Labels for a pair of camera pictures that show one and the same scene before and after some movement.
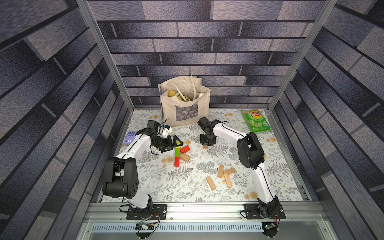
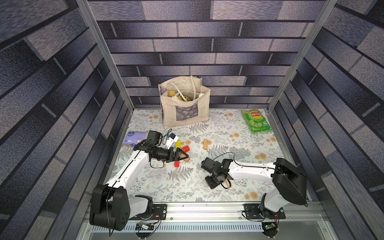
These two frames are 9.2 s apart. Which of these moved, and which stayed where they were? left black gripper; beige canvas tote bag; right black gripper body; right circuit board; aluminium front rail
Moved: left black gripper; right black gripper body
Stayed: right circuit board; beige canvas tote bag; aluminium front rail
